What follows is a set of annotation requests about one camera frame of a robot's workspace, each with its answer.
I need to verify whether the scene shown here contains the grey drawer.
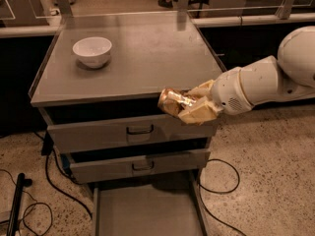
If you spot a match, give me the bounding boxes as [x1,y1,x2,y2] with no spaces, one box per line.
[92,171,211,236]
[70,148,210,183]
[42,110,219,153]

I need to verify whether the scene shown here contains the grey middle drawer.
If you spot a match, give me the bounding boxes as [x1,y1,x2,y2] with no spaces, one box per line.
[70,148,210,183]

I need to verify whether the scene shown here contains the person's shoes in background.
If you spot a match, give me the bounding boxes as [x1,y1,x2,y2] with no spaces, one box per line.
[157,0,178,9]

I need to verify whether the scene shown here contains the black bar on floor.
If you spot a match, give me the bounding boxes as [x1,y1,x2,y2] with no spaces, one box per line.
[6,173,32,236]

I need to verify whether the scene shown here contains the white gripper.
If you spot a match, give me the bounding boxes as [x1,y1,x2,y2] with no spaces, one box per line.
[178,67,253,124]

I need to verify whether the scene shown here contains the grey top drawer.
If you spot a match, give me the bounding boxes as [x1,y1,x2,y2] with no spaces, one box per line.
[42,110,219,153]

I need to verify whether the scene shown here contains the thin black cable loop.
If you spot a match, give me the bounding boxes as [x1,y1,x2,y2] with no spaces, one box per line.
[0,168,54,236]

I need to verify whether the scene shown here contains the grey metal drawer cabinet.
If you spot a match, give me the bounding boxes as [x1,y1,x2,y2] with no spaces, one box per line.
[28,11,233,236]

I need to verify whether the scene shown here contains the grey bottom drawer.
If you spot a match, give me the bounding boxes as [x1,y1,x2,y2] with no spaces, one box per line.
[92,171,211,236]

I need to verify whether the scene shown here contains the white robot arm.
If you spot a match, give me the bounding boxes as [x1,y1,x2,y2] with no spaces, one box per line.
[178,26,315,124]

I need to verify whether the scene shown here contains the black cable left floor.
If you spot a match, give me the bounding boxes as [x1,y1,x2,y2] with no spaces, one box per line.
[32,131,94,220]

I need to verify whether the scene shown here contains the black cable right floor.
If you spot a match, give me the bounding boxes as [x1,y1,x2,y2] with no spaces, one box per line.
[197,158,248,236]

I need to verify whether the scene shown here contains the black cable floor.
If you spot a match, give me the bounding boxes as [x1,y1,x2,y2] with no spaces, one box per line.
[32,131,94,220]
[197,158,248,236]

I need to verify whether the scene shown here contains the white ceramic bowl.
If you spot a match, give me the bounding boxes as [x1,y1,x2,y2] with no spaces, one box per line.
[72,36,112,69]

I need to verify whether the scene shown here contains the orange soda can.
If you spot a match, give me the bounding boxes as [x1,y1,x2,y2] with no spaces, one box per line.
[157,88,197,117]

